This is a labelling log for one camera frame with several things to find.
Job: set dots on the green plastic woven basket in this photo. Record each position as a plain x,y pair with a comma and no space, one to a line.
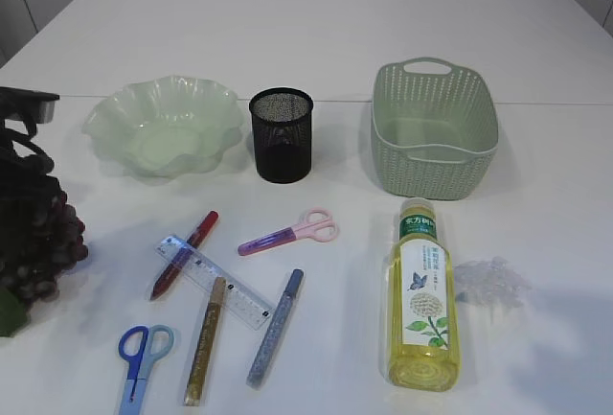
432,135

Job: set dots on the blue scissors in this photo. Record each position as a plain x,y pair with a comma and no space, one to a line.
140,364

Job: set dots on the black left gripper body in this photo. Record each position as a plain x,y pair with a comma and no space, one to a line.
25,167

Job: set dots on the gold glitter glue pen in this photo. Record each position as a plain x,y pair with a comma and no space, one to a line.
206,340

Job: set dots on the purple artificial grape bunch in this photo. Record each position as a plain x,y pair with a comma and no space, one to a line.
39,241

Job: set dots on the pink purple scissors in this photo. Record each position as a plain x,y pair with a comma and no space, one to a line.
316,224

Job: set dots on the red glitter glue pen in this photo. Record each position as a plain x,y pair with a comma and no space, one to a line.
175,266

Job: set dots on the green wavy glass bowl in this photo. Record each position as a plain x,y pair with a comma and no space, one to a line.
166,127

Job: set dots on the silver blue glitter glue pen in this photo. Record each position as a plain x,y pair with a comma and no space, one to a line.
274,332

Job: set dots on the black mesh pen holder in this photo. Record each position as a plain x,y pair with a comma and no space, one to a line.
282,134

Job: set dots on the clear plastic sheet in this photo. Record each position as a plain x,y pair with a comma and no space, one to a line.
490,284

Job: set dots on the yellow tea bottle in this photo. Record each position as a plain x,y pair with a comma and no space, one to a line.
422,342

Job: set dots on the clear plastic ruler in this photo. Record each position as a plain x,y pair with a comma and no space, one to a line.
239,299

